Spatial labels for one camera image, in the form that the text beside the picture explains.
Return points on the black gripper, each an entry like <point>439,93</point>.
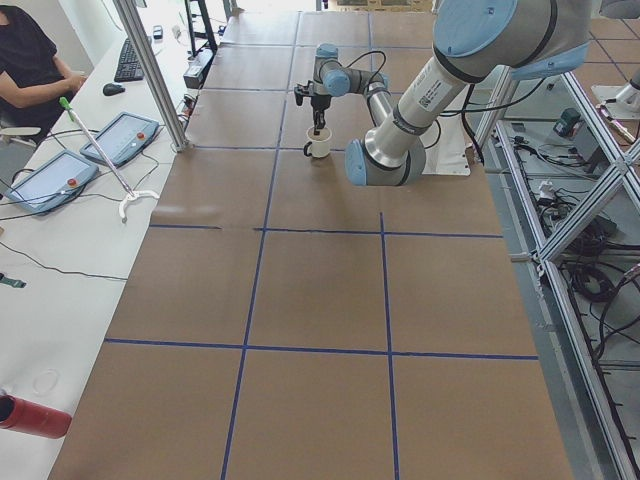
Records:
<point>318,103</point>

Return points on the white smiley face mug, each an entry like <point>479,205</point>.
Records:
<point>318,143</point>

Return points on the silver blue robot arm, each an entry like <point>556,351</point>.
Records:
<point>332,79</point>
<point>536,39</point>

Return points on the black box device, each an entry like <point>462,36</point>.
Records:
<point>198,69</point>

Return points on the blue teach pendant far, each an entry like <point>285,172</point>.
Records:
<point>125,136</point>

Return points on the blue teach pendant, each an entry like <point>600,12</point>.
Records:
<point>57,181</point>
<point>125,136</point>

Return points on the black keyboard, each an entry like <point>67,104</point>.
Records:
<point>128,67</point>

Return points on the white reacher grabber tool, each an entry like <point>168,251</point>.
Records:
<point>94,152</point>

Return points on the black computer mouse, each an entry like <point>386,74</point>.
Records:
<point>112,89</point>

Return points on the blue teach pendant near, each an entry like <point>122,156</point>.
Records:
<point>57,181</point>

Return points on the person in black shirt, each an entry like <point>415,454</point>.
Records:
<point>33,76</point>

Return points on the red water bottle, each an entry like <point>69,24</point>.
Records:
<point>31,418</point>

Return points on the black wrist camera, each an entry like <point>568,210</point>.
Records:
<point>303,91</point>

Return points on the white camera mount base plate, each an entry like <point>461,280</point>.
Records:
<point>445,147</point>

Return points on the aluminium frame post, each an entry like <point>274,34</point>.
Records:
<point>133,26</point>

